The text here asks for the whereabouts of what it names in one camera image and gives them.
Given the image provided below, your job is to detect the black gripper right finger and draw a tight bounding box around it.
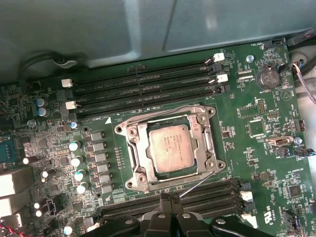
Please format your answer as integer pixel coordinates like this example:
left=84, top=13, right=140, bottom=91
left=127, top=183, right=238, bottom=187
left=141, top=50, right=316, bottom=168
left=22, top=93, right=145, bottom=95
left=170, top=196, right=275, bottom=237

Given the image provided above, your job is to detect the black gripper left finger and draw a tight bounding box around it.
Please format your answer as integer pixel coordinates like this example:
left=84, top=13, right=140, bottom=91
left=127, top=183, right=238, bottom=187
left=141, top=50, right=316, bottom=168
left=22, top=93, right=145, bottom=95
left=86, top=192, right=173, bottom=237

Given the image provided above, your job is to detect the metal socket cover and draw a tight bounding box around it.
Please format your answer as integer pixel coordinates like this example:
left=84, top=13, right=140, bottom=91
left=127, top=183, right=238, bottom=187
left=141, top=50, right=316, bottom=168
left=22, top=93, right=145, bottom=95
left=134, top=112, right=209, bottom=182

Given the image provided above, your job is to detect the silver green CPU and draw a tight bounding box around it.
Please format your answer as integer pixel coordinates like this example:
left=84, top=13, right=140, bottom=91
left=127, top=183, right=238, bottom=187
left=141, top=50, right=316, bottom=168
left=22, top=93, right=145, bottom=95
left=147, top=124, right=198, bottom=174

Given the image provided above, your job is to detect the metal locking lever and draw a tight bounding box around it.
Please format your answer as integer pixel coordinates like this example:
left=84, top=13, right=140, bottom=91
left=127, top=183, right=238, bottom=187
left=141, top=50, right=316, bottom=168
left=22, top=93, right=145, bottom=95
left=123, top=105, right=207, bottom=124
left=179, top=169, right=218, bottom=198

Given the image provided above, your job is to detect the CPU socket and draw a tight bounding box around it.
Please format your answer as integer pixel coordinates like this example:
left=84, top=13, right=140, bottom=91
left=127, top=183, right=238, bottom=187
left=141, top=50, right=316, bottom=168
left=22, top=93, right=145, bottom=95
left=115, top=103, right=227, bottom=195

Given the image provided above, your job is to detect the green motherboard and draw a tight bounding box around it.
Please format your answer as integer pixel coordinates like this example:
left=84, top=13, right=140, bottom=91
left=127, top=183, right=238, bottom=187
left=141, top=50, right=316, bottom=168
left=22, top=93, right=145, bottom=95
left=0, top=37, right=316, bottom=237

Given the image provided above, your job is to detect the silver internal USB port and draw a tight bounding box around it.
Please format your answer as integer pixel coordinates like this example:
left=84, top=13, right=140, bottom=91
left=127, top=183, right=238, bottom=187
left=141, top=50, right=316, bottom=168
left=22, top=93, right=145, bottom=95
left=268, top=137, right=293, bottom=149

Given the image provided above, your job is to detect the silver port housing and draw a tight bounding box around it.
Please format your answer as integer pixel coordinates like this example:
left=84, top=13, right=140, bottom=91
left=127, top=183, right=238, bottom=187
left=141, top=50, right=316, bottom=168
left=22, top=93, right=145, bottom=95
left=0, top=197, right=16, bottom=216
left=0, top=213, right=23, bottom=229
left=0, top=166, right=34, bottom=198

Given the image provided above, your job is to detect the blue port connector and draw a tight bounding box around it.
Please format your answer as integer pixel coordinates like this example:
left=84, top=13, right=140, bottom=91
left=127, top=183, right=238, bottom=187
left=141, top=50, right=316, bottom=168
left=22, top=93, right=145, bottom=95
left=0, top=140, right=25, bottom=163

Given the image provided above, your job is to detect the round coin battery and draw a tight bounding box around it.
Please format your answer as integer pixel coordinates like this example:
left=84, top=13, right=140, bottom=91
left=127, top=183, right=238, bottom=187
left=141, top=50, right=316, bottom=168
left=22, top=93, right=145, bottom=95
left=255, top=64, right=281, bottom=90

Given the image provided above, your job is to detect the black grey PC case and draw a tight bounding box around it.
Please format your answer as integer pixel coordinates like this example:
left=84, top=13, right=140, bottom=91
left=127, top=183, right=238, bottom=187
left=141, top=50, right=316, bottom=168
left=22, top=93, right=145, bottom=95
left=0, top=0, right=316, bottom=173

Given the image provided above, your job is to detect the red wire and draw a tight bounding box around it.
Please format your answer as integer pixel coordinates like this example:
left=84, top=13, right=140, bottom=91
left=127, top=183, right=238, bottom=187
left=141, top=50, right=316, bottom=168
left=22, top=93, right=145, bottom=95
left=0, top=222, right=23, bottom=237

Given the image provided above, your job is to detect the twisted thin wire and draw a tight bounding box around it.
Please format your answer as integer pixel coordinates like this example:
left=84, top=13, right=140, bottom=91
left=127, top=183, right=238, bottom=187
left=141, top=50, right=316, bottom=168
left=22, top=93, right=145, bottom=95
left=291, top=61, right=316, bottom=103

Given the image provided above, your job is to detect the grey cable clip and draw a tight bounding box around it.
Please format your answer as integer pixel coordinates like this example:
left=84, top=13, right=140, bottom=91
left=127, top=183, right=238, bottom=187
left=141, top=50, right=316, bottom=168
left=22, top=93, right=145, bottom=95
left=50, top=53, right=77, bottom=70

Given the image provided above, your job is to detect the thick black cable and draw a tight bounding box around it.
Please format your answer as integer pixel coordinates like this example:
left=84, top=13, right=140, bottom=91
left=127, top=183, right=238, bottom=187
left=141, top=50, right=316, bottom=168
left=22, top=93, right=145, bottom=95
left=286, top=27, right=316, bottom=49
left=18, top=50, right=86, bottom=82

